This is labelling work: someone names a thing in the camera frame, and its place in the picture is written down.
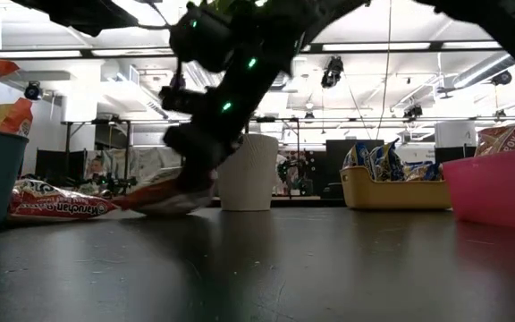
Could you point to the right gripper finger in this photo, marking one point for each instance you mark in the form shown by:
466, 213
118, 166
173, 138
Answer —
190, 181
210, 176

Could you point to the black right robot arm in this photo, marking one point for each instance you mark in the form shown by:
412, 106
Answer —
485, 27

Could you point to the marbled cloth panel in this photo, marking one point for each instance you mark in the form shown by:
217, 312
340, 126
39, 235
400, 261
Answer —
150, 161

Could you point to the background black robot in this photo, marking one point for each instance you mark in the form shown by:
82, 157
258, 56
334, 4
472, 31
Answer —
114, 183

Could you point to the black ceiling spotlight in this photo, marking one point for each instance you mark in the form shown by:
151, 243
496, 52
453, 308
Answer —
331, 71
502, 77
413, 110
32, 90

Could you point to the person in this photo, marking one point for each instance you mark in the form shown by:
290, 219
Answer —
96, 167

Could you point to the large black monitor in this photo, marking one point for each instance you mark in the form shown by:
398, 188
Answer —
333, 156

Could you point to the dark background screen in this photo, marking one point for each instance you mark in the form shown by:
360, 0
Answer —
52, 163

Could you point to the long black overhead bar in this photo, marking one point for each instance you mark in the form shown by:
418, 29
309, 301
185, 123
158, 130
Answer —
374, 46

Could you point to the yellow plastic bin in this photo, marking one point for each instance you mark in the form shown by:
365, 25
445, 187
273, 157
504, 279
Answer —
391, 194

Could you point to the white column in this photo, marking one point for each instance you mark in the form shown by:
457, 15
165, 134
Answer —
454, 133

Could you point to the dark background monitor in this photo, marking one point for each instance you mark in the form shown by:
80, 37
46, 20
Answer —
456, 155

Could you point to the red plastic bin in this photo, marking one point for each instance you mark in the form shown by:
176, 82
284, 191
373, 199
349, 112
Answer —
494, 192

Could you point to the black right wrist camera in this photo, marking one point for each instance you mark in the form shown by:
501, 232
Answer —
199, 40

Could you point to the black background rail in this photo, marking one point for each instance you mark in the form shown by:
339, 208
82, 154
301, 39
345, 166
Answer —
351, 119

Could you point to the silver ceiling duct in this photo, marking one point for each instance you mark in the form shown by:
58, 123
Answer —
490, 67

